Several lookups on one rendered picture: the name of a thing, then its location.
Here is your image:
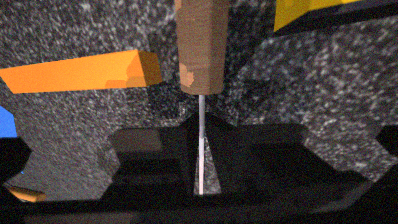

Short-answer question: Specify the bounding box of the orange flat bar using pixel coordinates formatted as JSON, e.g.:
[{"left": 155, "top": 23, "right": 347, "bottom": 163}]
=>
[{"left": 0, "top": 50, "right": 162, "bottom": 94}]

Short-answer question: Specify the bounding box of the blue flat strip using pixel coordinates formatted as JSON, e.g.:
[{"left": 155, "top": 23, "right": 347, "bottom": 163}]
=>
[{"left": 0, "top": 106, "right": 17, "bottom": 137}]

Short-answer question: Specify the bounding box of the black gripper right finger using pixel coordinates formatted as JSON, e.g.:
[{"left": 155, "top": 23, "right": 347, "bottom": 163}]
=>
[{"left": 205, "top": 112, "right": 309, "bottom": 193}]

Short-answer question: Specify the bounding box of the screwdriver with brown handle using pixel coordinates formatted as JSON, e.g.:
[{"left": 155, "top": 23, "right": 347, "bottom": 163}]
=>
[{"left": 174, "top": 0, "right": 230, "bottom": 194}]

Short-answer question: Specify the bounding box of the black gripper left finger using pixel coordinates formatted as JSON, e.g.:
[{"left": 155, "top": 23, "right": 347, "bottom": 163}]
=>
[{"left": 111, "top": 112, "right": 199, "bottom": 195}]

